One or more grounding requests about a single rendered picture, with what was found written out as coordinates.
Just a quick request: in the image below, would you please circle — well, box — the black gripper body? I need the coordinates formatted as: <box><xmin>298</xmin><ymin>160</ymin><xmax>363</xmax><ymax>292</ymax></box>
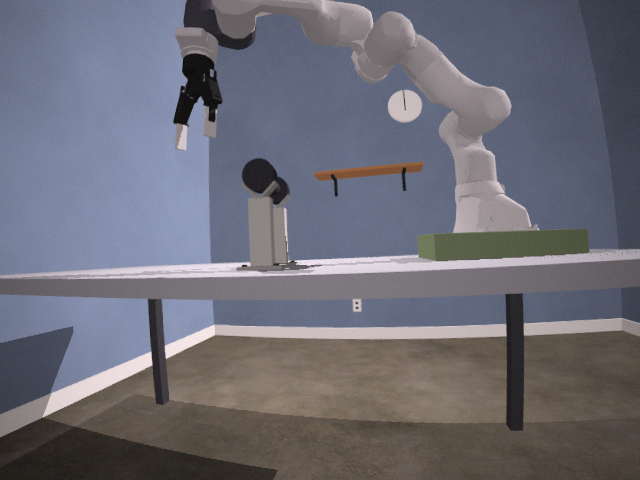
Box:
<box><xmin>182</xmin><ymin>53</ymin><xmax>214</xmax><ymax>99</ymax></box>

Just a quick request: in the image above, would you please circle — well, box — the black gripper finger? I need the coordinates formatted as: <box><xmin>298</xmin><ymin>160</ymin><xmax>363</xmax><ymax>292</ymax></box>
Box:
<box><xmin>173</xmin><ymin>82</ymin><xmax>198</xmax><ymax>151</ymax></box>
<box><xmin>191</xmin><ymin>67</ymin><xmax>222</xmax><ymax>138</ymax></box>

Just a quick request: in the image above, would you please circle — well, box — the dark grey dumbbell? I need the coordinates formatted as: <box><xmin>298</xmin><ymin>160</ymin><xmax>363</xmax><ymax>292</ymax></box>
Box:
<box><xmin>242</xmin><ymin>158</ymin><xmax>290</xmax><ymax>204</ymax></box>

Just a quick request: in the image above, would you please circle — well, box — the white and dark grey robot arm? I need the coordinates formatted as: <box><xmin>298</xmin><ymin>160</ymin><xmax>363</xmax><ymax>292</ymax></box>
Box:
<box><xmin>175</xmin><ymin>0</ymin><xmax>539</xmax><ymax>233</ymax></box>

